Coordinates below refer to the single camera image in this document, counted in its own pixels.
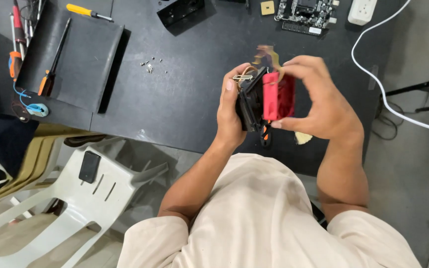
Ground long black orange screwdriver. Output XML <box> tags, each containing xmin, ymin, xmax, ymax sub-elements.
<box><xmin>37</xmin><ymin>17</ymin><xmax>72</xmax><ymax>98</ymax></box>

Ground computer motherboard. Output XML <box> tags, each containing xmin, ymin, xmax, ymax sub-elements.
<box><xmin>274</xmin><ymin>0</ymin><xmax>340</xmax><ymax>37</ymax></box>

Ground person's cream shirt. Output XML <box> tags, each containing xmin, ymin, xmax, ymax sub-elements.
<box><xmin>116</xmin><ymin>153</ymin><xmax>422</xmax><ymax>268</ymax></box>

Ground white power cable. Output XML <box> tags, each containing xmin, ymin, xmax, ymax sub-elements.
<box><xmin>351</xmin><ymin>0</ymin><xmax>429</xmax><ymax>137</ymax></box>

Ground black heatsink cooler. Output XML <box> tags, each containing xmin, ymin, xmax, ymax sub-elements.
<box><xmin>232</xmin><ymin>66</ymin><xmax>270</xmax><ymax>133</ymax></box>

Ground black orange stubby screwdriver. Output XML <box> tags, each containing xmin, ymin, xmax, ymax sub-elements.
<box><xmin>260</xmin><ymin>121</ymin><xmax>273</xmax><ymax>148</ymax></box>

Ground person's left hand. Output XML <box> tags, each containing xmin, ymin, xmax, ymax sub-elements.
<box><xmin>216</xmin><ymin>63</ymin><xmax>251</xmax><ymax>149</ymax></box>

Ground black floor cables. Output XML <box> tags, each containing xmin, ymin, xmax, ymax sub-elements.
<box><xmin>371</xmin><ymin>100</ymin><xmax>406</xmax><ymax>141</ymax></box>

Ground black metal bracket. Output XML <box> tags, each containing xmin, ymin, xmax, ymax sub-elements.
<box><xmin>156</xmin><ymin>0</ymin><xmax>206</xmax><ymax>29</ymax></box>

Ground black smartphone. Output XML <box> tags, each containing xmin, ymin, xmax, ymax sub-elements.
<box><xmin>78</xmin><ymin>150</ymin><xmax>102</xmax><ymax>184</ymax></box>

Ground scatter of small screws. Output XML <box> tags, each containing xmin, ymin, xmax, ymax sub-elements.
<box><xmin>139</xmin><ymin>56</ymin><xmax>169</xmax><ymax>74</ymax></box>

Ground white plastic chair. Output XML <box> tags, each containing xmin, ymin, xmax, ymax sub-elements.
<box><xmin>0</xmin><ymin>137</ymin><xmax>170</xmax><ymax>268</ymax></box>

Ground stack of tan plastic chairs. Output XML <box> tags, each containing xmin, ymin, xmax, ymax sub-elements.
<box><xmin>0</xmin><ymin>123</ymin><xmax>108</xmax><ymax>206</ymax></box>

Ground orange blue handle screwdriver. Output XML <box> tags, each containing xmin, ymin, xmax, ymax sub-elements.
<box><xmin>8</xmin><ymin>13</ymin><xmax>23</xmax><ymax>82</ymax></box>

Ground black stand legs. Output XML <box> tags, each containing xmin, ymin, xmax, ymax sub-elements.
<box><xmin>380</xmin><ymin>74</ymin><xmax>429</xmax><ymax>113</ymax></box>

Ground yellow handle screwdriver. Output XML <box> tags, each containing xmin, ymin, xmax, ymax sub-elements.
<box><xmin>66</xmin><ymin>3</ymin><xmax>114</xmax><ymax>23</ymax></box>

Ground red cooling fan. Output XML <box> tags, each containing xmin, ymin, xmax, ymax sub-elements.
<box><xmin>262</xmin><ymin>71</ymin><xmax>296</xmax><ymax>121</ymax></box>

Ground black metal case panel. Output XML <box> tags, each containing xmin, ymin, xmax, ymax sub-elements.
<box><xmin>15</xmin><ymin>0</ymin><xmax>126</xmax><ymax>114</ymax></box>

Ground person's right hand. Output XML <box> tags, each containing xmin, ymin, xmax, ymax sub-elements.
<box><xmin>272</xmin><ymin>56</ymin><xmax>364</xmax><ymax>140</ymax></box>

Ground dark cloth bag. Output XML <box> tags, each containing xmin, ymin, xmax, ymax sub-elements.
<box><xmin>0</xmin><ymin>22</ymin><xmax>40</xmax><ymax>178</ymax></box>

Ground tan square processor chip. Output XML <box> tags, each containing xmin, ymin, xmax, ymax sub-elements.
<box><xmin>260</xmin><ymin>0</ymin><xmax>276</xmax><ymax>16</ymax></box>

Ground white power strip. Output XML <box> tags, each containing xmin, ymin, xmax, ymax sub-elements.
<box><xmin>347</xmin><ymin>0</ymin><xmax>378</xmax><ymax>26</ymax></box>

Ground cream bristle brush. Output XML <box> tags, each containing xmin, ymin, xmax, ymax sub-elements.
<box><xmin>294</xmin><ymin>132</ymin><xmax>314</xmax><ymax>146</ymax></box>

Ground blue wrist strap with cord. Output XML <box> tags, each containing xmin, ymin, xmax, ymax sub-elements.
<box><xmin>13</xmin><ymin>81</ymin><xmax>50</xmax><ymax>118</ymax></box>

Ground brown fan cable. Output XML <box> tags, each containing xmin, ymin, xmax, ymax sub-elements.
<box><xmin>252</xmin><ymin>45</ymin><xmax>285</xmax><ymax>82</ymax></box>

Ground red handle screwdriver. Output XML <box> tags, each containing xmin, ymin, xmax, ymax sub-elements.
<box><xmin>12</xmin><ymin>0</ymin><xmax>28</xmax><ymax>57</ymax></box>

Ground bundle of thin metal tools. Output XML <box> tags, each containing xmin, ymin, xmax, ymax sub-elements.
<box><xmin>20</xmin><ymin>0</ymin><xmax>47</xmax><ymax>38</ymax></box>

